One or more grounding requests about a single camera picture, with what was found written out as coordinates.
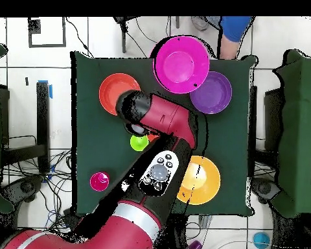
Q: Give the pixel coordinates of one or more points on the dark green tablecloth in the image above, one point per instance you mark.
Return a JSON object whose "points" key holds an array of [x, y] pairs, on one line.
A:
{"points": [[98, 142]]}

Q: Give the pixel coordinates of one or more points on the purple small object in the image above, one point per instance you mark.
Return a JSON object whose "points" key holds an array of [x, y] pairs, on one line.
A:
{"points": [[195, 245]]}

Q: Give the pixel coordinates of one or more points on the grey tripod leg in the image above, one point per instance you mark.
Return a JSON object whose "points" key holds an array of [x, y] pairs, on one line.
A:
{"points": [[123, 39], [177, 22]]}

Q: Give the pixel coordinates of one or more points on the black metal stand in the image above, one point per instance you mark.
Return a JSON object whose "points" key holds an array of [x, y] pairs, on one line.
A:
{"points": [[42, 116], [272, 116]]}

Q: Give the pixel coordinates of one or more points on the black square floor frame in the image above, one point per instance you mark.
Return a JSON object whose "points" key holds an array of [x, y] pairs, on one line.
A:
{"points": [[46, 46]]}

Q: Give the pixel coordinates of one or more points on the person's forearm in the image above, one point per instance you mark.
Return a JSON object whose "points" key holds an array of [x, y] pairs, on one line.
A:
{"points": [[229, 49]]}

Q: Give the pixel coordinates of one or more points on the person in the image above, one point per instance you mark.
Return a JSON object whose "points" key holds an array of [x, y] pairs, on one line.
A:
{"points": [[235, 26]]}

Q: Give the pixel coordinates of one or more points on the blue tape strip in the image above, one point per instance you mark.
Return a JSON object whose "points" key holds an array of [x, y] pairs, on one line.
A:
{"points": [[50, 91]]}

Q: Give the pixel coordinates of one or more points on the orange plastic bowl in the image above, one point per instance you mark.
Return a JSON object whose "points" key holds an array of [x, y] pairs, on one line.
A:
{"points": [[207, 181]]}

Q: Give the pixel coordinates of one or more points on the purple plastic bowl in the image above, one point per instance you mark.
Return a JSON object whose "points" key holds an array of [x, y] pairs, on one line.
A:
{"points": [[215, 96]]}

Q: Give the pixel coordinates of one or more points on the green plastic cup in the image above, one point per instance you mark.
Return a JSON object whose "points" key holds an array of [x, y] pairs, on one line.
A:
{"points": [[138, 145]]}

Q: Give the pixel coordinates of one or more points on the blue round object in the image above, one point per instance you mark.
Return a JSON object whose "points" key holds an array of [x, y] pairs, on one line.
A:
{"points": [[261, 240]]}

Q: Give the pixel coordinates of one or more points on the red plastic bowl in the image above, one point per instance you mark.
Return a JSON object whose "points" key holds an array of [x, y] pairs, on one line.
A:
{"points": [[152, 137], [108, 90]]}

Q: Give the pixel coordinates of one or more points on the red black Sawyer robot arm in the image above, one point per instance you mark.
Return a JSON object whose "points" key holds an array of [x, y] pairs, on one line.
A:
{"points": [[165, 116]]}

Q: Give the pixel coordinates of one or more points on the pink plastic bowl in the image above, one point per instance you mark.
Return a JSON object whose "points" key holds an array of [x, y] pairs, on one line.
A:
{"points": [[181, 64]]}

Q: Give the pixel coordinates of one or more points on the red plastic cup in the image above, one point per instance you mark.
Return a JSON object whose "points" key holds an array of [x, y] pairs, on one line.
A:
{"points": [[97, 182]]}

